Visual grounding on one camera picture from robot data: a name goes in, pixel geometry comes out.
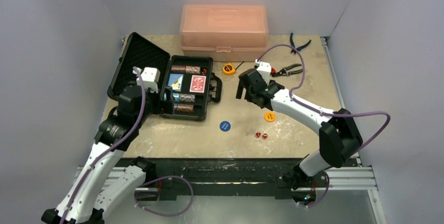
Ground blue small blind button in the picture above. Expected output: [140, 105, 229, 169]
[219, 121, 231, 132]

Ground black table front rail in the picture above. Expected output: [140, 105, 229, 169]
[114, 157, 358, 203]

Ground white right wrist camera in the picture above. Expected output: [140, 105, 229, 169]
[254, 59, 272, 85]

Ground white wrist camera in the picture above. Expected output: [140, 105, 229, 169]
[254, 59, 272, 85]
[132, 67, 160, 94]

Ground pink plastic toolbox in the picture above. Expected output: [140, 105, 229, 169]
[180, 4, 269, 62]

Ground orange dealer button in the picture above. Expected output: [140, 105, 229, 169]
[264, 111, 276, 122]

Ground light blue chip stack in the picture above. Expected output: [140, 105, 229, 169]
[172, 93, 180, 102]

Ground brown black chip stack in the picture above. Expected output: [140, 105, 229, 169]
[173, 104, 194, 114]

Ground blue playing card deck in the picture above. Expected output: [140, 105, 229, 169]
[167, 74, 184, 92]

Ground black poker set case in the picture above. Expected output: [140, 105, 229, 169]
[107, 32, 222, 121]

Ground brown chip stack in case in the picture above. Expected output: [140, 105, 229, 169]
[171, 65, 201, 74]

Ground yellow tape measure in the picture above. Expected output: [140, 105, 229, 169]
[223, 62, 244, 75]

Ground blue handled pliers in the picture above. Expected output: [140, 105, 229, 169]
[290, 32, 312, 55]

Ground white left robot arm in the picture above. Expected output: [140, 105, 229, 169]
[41, 82, 160, 223]

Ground red playing card deck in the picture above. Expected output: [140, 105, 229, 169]
[190, 75, 206, 93]

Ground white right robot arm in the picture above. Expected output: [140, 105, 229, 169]
[236, 69, 363, 186]

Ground blue tan chip stack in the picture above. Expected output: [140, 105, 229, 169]
[179, 94, 196, 103]

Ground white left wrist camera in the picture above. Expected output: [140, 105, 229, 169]
[132, 67, 160, 94]

